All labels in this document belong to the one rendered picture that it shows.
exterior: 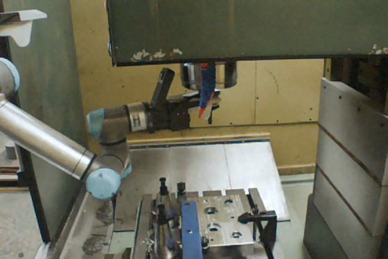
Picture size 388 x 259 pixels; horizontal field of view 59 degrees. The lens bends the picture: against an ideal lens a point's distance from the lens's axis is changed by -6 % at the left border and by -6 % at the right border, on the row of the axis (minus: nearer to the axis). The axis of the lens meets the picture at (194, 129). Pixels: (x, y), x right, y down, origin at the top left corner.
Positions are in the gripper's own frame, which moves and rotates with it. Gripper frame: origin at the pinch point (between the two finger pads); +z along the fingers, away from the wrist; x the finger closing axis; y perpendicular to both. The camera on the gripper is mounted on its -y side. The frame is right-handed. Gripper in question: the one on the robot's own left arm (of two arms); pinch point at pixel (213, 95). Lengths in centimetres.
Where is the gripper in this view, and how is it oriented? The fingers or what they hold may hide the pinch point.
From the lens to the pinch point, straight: 103.7
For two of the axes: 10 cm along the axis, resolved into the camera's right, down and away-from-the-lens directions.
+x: 3.1, 3.2, -8.9
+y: 0.9, 9.3, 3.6
